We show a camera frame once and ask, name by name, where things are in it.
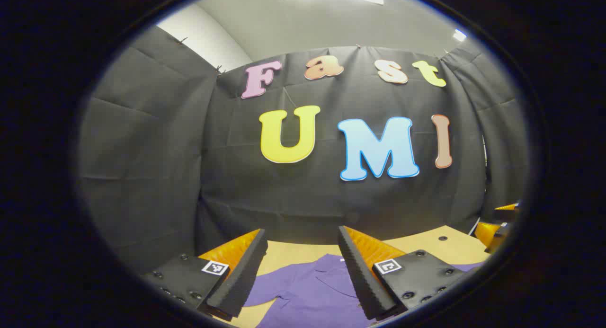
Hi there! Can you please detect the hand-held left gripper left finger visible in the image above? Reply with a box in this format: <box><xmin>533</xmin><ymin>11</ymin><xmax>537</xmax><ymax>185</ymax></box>
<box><xmin>142</xmin><ymin>229</ymin><xmax>268</xmax><ymax>322</ymax></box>

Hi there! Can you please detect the purple knit cardigan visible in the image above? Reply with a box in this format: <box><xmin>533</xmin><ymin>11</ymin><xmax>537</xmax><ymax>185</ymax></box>
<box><xmin>244</xmin><ymin>254</ymin><xmax>486</xmax><ymax>328</ymax></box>

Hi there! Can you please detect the black backdrop cloth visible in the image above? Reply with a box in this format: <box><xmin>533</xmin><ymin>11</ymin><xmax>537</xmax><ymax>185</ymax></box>
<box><xmin>76</xmin><ymin>25</ymin><xmax>528</xmax><ymax>276</ymax></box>

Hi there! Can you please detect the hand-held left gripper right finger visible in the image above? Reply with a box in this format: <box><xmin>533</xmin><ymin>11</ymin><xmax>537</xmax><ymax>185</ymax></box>
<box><xmin>338</xmin><ymin>226</ymin><xmax>467</xmax><ymax>321</ymax></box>

